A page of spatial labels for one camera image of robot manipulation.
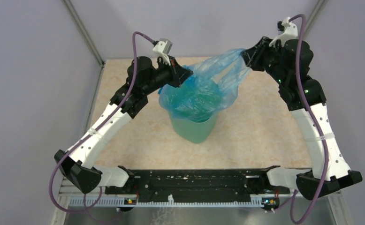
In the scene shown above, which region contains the aluminium frame post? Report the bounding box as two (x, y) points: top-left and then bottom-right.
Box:
(62, 0), (105, 68)
(304, 0), (328, 37)

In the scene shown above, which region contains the green plastic trash bin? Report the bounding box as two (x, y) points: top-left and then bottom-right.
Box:
(168, 111), (219, 144)

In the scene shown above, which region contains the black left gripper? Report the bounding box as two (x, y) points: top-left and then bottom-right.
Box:
(142, 54), (193, 95)

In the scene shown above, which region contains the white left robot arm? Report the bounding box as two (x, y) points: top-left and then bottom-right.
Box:
(54, 56), (193, 194)

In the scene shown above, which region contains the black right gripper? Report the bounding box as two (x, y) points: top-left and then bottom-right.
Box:
(240, 37), (287, 85)

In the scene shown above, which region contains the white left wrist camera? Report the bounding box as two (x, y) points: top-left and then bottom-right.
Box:
(152, 38), (173, 66)

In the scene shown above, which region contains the right aluminium frame post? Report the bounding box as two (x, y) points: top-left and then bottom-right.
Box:
(304, 0), (328, 37)

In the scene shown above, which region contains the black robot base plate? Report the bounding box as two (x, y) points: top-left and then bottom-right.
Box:
(105, 169), (290, 203)

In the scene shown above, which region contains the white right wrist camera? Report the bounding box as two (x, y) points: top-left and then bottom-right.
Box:
(269, 17), (298, 47)

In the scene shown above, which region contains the light blue translucent plastic bag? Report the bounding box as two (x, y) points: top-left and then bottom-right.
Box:
(159, 49), (251, 122)

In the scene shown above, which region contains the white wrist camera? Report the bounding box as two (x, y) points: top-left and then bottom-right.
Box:
(152, 38), (173, 66)
(269, 17), (298, 47)

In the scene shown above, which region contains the left aluminium frame post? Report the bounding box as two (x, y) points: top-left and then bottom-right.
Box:
(62, 0), (105, 68)

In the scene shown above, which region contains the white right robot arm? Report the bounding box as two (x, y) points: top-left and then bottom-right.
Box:
(240, 37), (363, 200)

